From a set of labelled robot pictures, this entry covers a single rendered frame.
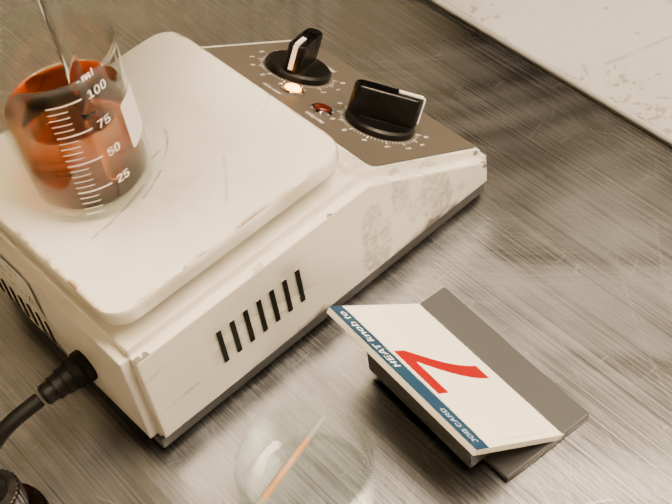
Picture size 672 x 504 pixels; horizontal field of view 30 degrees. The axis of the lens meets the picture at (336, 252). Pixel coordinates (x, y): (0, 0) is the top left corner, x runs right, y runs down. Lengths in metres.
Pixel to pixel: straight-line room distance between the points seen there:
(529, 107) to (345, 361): 0.18
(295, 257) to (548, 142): 0.17
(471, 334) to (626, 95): 0.17
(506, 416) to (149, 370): 0.14
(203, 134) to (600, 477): 0.21
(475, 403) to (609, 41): 0.25
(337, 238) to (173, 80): 0.10
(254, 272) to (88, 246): 0.07
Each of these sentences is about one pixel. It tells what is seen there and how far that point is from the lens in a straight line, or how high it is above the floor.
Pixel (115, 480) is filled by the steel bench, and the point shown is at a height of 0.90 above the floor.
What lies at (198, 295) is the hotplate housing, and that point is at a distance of 0.49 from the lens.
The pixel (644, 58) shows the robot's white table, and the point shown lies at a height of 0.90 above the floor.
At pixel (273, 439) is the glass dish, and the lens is 0.52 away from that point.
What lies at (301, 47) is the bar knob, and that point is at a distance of 0.58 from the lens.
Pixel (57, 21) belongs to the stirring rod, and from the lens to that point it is 0.45.
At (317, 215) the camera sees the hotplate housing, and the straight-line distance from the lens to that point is 0.51.
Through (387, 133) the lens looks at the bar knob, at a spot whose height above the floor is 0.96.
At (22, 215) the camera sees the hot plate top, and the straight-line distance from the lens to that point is 0.51.
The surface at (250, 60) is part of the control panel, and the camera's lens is 0.60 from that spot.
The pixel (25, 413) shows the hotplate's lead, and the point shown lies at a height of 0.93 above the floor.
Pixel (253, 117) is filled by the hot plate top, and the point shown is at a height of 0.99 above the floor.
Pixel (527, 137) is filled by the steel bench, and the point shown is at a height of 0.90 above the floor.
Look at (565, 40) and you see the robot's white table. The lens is 0.68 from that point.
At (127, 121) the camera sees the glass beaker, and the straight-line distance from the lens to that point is 0.48.
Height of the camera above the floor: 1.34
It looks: 49 degrees down
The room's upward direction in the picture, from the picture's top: 10 degrees counter-clockwise
